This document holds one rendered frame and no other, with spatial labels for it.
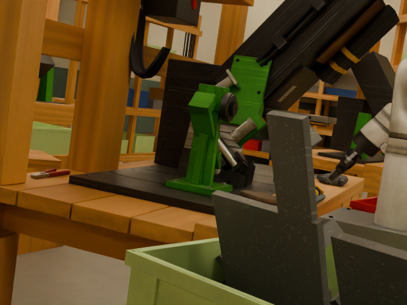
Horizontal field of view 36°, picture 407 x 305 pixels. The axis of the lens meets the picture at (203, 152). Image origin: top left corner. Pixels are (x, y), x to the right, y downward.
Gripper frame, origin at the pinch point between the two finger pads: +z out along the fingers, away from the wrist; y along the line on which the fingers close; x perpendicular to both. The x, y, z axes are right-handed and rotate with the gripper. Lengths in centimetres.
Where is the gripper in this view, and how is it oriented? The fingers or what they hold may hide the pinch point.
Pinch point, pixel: (333, 176)
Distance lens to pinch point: 174.7
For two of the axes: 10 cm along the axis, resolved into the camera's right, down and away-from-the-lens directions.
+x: 6.7, 7.0, -2.4
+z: -6.4, 7.1, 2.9
